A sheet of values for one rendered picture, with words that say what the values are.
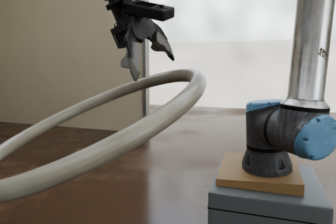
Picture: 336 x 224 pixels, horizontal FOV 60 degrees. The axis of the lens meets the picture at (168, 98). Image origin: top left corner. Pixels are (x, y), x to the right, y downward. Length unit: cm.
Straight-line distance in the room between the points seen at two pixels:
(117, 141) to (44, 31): 619
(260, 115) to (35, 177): 86
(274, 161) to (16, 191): 92
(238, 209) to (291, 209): 17
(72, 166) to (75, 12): 579
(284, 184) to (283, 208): 8
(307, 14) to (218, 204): 69
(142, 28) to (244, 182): 68
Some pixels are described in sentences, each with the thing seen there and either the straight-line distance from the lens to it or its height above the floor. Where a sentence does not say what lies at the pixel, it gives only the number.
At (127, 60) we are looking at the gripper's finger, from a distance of 70.
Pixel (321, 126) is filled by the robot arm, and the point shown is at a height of 112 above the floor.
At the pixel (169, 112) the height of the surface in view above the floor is 124.
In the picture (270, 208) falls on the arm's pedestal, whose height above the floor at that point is 82.
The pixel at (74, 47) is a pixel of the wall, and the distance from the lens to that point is 609.
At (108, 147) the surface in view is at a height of 120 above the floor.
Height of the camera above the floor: 130
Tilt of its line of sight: 7 degrees down
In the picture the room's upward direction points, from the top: straight up
